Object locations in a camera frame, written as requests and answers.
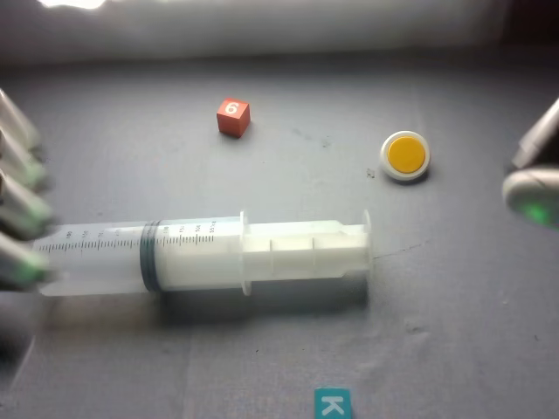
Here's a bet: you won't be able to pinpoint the red cube with white numeral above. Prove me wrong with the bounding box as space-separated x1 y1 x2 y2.
216 98 252 140

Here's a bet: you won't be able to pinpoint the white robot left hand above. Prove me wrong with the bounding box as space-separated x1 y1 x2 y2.
0 88 60 294

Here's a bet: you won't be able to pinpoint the grey table cloth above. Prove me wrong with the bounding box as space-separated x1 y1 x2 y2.
0 51 559 419

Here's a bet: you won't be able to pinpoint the large clear plastic syringe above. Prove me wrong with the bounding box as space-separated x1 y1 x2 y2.
34 209 375 299

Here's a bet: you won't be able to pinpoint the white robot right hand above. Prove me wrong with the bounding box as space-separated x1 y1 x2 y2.
501 98 559 233

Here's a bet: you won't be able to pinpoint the teal letter K tile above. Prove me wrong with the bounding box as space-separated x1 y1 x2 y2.
313 386 353 419

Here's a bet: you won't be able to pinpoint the yellow button with white rim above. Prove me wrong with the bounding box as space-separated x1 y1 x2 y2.
379 129 432 182

